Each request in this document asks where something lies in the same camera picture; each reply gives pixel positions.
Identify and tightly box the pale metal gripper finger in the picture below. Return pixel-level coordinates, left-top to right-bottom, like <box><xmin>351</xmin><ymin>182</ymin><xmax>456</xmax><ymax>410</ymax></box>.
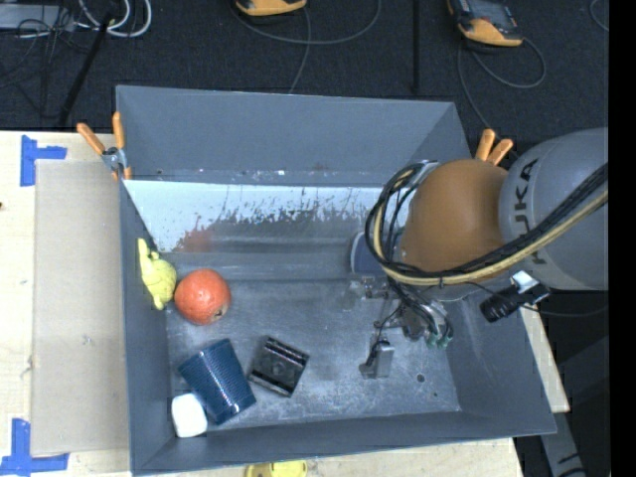
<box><xmin>359</xmin><ymin>339</ymin><xmax>397</xmax><ymax>380</ymax></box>
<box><xmin>347</xmin><ymin>275</ymin><xmax>391</xmax><ymax>301</ymax></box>

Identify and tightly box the black ribbed flat block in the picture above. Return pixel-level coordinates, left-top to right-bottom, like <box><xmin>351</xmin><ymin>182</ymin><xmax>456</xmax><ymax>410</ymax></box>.
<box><xmin>246</xmin><ymin>335</ymin><xmax>311</xmax><ymax>398</ymax></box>

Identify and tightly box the grey metal bin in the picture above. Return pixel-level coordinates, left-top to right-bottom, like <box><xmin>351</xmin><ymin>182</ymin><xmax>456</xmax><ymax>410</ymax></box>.
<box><xmin>114</xmin><ymin>84</ymin><xmax>558</xmax><ymax>477</ymax></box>

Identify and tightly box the dark blue ribbed cup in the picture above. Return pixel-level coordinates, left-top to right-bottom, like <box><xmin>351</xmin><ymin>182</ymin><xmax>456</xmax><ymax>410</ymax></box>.
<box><xmin>177</xmin><ymin>337</ymin><xmax>258</xmax><ymax>426</ymax></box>

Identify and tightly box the orange fruit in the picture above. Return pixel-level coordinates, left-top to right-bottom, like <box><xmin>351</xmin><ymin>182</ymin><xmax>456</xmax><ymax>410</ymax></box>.
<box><xmin>173</xmin><ymin>267</ymin><xmax>233</xmax><ymax>327</ymax></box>

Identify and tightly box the white sponge block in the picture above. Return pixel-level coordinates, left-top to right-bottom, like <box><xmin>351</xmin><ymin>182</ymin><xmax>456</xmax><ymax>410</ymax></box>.
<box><xmin>170</xmin><ymin>392</ymin><xmax>210</xmax><ymax>439</ymax></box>

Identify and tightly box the yellow toy animal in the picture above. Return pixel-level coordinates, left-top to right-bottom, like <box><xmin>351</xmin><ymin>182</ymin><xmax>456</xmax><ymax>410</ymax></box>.
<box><xmin>137</xmin><ymin>238</ymin><xmax>178</xmax><ymax>311</ymax></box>

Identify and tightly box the pale wood flat board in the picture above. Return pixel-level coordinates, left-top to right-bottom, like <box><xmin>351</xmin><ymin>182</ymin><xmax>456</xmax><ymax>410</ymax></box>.
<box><xmin>29</xmin><ymin>159</ymin><xmax>131</xmax><ymax>459</ymax></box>

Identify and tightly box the black cylinder on white bracket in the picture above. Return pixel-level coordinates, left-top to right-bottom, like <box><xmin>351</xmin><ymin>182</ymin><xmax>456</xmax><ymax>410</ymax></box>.
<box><xmin>479</xmin><ymin>270</ymin><xmax>551</xmax><ymax>324</ymax></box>

